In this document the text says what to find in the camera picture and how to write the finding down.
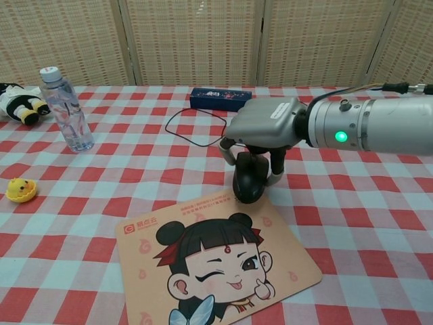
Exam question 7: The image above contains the woven bamboo screen panel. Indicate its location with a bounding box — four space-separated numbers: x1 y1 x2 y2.
118 0 268 87
361 0 433 87
256 0 396 87
0 0 138 87

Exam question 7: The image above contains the thin black mouse cable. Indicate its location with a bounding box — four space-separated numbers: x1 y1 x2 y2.
164 108 244 148

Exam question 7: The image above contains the small yellow duck toy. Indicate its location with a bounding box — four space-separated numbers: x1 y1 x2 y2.
5 177 38 204

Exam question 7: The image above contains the robot wrist wire with connector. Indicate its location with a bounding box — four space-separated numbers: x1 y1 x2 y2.
313 82 433 102

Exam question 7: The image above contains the red white checkered tablecloth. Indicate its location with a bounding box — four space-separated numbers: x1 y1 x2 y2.
0 84 433 325

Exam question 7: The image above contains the clear plastic water bottle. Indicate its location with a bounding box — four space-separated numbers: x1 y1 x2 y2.
39 66 95 154

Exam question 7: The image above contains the dark blue rectangular box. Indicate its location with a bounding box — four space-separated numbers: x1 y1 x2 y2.
189 87 253 113

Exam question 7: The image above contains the black white plush doll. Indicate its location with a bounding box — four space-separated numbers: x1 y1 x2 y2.
0 82 51 127

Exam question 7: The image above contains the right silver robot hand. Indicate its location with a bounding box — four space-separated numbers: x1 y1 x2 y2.
218 97 311 187

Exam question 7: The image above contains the cartoon girl mouse pad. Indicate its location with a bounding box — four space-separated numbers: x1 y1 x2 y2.
114 192 323 325

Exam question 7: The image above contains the black computer mouse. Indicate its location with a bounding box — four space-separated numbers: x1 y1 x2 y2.
232 152 271 204

